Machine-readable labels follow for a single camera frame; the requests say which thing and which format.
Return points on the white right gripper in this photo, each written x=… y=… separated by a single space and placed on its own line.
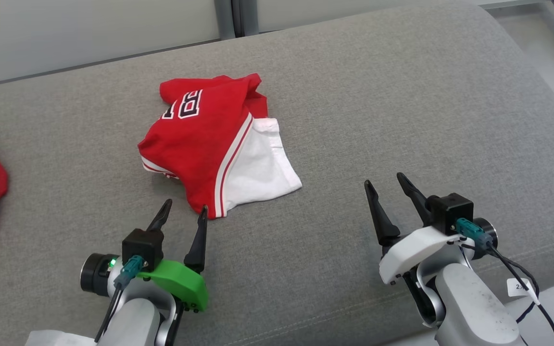
x=411 y=250

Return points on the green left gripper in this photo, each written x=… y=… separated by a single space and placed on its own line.
x=181 y=283

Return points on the red jersey with white sleeves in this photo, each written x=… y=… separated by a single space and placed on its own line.
x=200 y=144

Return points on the grey fabric sofa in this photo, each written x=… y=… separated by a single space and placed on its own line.
x=354 y=120

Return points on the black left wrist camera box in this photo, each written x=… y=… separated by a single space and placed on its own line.
x=142 y=247

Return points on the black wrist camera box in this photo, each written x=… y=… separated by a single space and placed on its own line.
x=142 y=247
x=452 y=209

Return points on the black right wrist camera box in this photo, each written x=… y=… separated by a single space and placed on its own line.
x=452 y=209

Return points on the grey partition joint post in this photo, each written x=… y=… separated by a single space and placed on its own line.
x=224 y=19

